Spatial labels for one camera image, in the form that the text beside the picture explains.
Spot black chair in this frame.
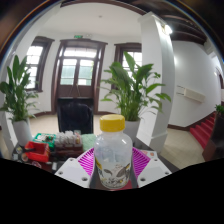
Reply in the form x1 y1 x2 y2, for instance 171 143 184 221
55 97 95 135

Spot dark wooden double door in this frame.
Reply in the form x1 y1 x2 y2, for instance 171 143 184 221
50 38 108 114

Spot light green cloth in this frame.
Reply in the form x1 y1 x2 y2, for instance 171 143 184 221
81 133 98 153

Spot leafy plant in white pot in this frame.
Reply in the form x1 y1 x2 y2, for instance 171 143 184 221
0 54 40 148
99 50 173 143

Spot printed magazine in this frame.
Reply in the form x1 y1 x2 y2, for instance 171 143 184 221
141 149 159 160

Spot brown tray with white cups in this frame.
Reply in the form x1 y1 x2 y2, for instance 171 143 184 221
54 130 84 158

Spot green box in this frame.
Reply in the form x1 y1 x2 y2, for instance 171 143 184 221
33 132 57 149

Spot dark-framed window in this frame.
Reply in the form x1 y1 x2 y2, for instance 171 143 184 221
24 35 55 93
113 42 143 73

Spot colourful stickers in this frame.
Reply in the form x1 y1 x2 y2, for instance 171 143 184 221
13 146 43 168

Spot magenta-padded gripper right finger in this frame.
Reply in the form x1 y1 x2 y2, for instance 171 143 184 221
131 146 173 189

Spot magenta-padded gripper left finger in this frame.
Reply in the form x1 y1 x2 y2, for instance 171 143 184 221
54 147 98 189

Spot yellow-capped clear plastic bottle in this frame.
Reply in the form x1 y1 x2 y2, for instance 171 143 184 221
93 114 134 190

